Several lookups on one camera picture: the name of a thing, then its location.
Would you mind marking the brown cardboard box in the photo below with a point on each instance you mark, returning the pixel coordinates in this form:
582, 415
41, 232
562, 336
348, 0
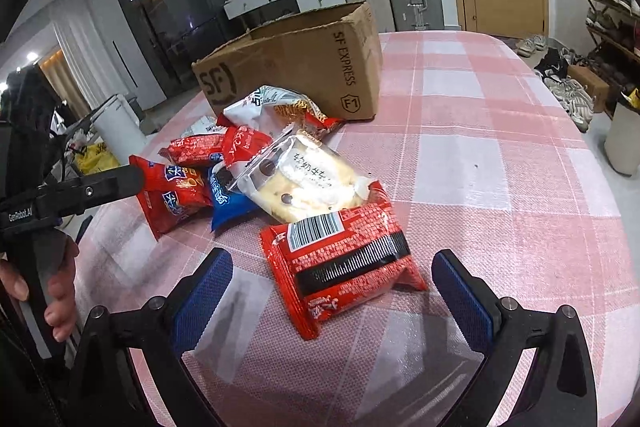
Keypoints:
300, 57

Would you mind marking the large red barcode snack packet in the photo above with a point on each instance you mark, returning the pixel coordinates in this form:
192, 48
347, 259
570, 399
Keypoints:
345, 257

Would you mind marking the white printed snack packet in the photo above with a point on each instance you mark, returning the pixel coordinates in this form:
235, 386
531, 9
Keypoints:
265, 99

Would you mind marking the white curtain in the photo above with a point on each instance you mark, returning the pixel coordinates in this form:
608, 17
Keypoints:
80, 52

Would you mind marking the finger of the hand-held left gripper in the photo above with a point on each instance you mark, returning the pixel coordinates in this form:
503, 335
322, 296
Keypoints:
115, 182

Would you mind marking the pink plaid tablecloth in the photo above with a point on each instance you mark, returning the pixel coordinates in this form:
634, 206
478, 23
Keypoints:
475, 157

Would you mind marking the person's left hand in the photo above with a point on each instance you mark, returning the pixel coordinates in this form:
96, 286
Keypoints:
62, 297

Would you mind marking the white floor appliance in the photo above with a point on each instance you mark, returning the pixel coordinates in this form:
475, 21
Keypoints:
117, 127

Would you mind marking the small brown floor carton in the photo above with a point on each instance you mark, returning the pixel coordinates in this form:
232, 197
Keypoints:
590, 84

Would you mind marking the red chip packet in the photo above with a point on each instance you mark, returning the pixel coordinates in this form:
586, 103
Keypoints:
170, 202

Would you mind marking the red packet with blue logo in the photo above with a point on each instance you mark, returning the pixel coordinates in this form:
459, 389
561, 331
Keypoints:
192, 149

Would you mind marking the clear cake package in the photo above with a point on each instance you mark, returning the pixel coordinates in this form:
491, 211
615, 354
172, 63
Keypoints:
300, 177

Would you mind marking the person's left forearm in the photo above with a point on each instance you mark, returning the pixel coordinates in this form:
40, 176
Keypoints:
20, 382

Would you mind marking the shoe rack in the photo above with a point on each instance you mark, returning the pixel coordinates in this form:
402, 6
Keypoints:
610, 22

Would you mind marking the group of sneakers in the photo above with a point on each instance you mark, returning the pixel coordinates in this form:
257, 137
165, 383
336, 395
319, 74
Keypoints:
565, 92

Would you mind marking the blue cookie packet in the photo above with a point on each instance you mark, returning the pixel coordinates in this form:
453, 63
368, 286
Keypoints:
225, 207

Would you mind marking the white waste bin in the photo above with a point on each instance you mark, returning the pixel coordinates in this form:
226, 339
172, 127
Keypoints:
622, 137

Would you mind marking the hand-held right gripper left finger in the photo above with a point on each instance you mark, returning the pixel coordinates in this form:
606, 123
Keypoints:
200, 302

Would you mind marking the yellow plastic bag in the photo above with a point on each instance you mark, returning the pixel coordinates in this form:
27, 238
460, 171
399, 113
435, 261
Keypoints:
97, 159

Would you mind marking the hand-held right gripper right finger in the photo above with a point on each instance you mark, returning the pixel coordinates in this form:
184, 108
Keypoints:
465, 302

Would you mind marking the small white packet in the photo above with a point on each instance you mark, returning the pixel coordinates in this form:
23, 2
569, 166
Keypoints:
207, 124

